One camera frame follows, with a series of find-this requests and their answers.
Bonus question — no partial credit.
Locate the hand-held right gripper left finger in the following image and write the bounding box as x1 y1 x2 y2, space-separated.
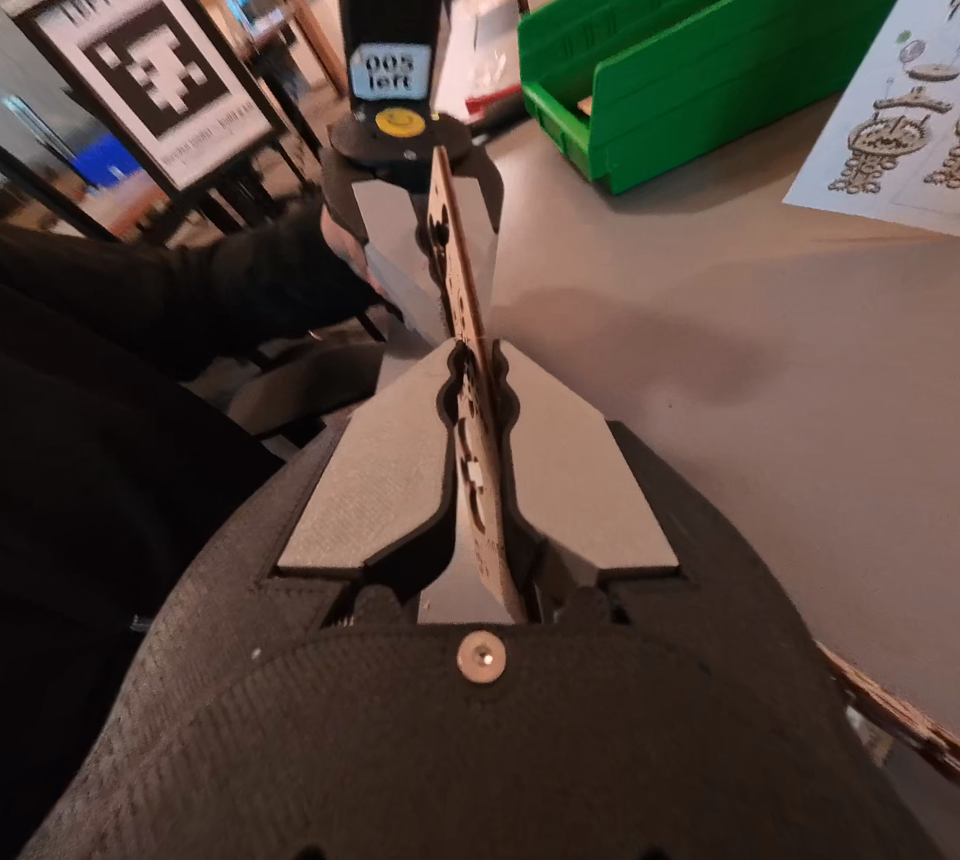
276 341 462 576

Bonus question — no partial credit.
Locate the blue container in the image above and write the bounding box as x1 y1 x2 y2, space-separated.
71 131 145 191

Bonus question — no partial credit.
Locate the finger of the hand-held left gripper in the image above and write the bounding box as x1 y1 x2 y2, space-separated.
452 176 500 312
351 179 455 351

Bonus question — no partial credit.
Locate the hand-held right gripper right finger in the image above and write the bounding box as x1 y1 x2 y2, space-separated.
491 339 681 589

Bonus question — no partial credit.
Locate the person's left hand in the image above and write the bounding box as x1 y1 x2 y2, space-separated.
320 208 395 310

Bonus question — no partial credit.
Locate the folded assembly instruction leaflet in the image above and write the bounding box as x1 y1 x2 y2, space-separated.
782 0 960 239

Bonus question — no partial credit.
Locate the long green plastic bin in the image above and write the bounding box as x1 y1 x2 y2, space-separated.
517 0 957 195

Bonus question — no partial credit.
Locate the person's left forearm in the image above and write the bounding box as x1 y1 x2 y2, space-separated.
0 200 384 381

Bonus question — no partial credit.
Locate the wooden laser-cut parts sheet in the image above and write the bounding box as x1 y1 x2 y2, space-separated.
422 146 530 625

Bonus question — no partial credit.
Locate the fiducial marker sign board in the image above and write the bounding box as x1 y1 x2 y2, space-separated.
11 0 290 197

